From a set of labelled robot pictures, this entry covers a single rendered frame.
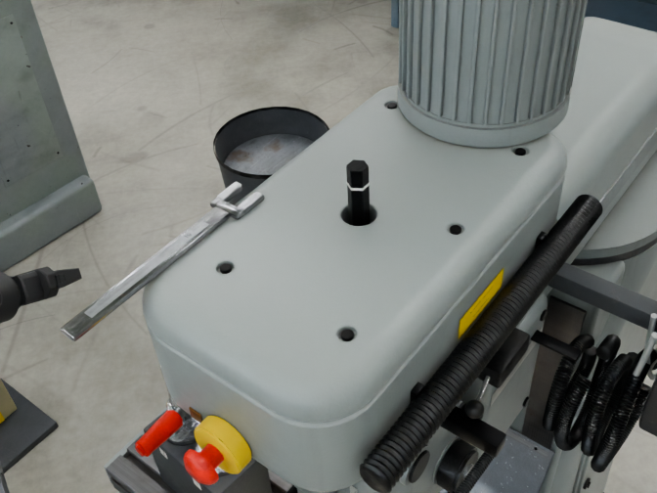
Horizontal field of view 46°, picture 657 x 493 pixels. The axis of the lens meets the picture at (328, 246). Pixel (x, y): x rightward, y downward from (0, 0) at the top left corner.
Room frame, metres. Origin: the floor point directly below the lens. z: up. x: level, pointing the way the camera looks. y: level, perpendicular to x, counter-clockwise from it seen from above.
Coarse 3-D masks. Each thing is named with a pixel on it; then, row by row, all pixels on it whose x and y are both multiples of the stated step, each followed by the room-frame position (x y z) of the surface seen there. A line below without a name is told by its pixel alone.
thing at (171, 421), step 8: (168, 416) 0.49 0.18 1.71; (176, 416) 0.49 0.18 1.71; (184, 416) 0.50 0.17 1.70; (160, 424) 0.48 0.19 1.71; (168, 424) 0.48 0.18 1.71; (176, 424) 0.49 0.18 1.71; (152, 432) 0.47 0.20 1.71; (160, 432) 0.47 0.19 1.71; (168, 432) 0.48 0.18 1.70; (144, 440) 0.46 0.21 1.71; (152, 440) 0.47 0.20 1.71; (160, 440) 0.47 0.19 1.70; (136, 448) 0.46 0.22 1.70; (144, 448) 0.46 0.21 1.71; (152, 448) 0.46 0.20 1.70
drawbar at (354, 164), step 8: (352, 160) 0.60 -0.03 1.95; (360, 160) 0.60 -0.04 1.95; (352, 168) 0.59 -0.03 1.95; (360, 168) 0.59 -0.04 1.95; (368, 168) 0.59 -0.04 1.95; (352, 176) 0.59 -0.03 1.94; (360, 176) 0.58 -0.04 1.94; (368, 176) 0.59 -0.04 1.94; (352, 184) 0.59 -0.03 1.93; (360, 184) 0.58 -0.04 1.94; (352, 192) 0.59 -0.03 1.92; (360, 192) 0.58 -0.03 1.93; (368, 192) 0.59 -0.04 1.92; (352, 200) 0.59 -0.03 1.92; (360, 200) 0.58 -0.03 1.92; (368, 200) 0.59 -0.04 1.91; (352, 208) 0.59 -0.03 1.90; (360, 208) 0.58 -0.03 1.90; (368, 208) 0.59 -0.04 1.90; (352, 216) 0.59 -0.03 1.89; (360, 216) 0.58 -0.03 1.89; (368, 216) 0.59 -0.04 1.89; (352, 224) 0.59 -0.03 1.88; (360, 224) 0.59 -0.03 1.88
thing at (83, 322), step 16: (224, 192) 0.64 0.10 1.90; (240, 192) 0.64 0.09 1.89; (256, 192) 0.63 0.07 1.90; (224, 208) 0.61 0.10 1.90; (240, 208) 0.61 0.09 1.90; (208, 224) 0.59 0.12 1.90; (176, 240) 0.57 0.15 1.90; (192, 240) 0.56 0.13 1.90; (160, 256) 0.54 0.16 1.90; (176, 256) 0.54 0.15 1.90; (144, 272) 0.52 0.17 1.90; (160, 272) 0.53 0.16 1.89; (112, 288) 0.51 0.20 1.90; (128, 288) 0.50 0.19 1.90; (96, 304) 0.49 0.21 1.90; (112, 304) 0.49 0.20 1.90; (80, 320) 0.47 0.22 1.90; (96, 320) 0.47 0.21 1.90; (80, 336) 0.45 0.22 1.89
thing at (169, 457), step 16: (160, 416) 0.90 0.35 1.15; (176, 432) 0.85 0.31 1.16; (192, 432) 0.84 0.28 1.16; (160, 448) 0.83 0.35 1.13; (176, 448) 0.82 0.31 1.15; (192, 448) 0.82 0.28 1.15; (160, 464) 0.85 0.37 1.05; (176, 464) 0.80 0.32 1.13; (256, 464) 0.78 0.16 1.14; (176, 480) 0.82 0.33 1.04; (192, 480) 0.77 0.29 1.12; (224, 480) 0.75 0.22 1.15; (240, 480) 0.75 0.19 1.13; (256, 480) 0.78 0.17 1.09
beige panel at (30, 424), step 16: (0, 384) 1.77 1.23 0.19; (0, 400) 1.75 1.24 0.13; (16, 400) 1.82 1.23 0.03; (0, 416) 1.73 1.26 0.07; (16, 416) 1.75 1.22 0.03; (32, 416) 1.74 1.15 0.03; (48, 416) 1.74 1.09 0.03; (0, 432) 1.68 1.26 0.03; (16, 432) 1.67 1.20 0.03; (32, 432) 1.67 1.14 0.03; (48, 432) 1.67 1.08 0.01; (0, 448) 1.61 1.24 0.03; (16, 448) 1.60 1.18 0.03; (32, 448) 1.62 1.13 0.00
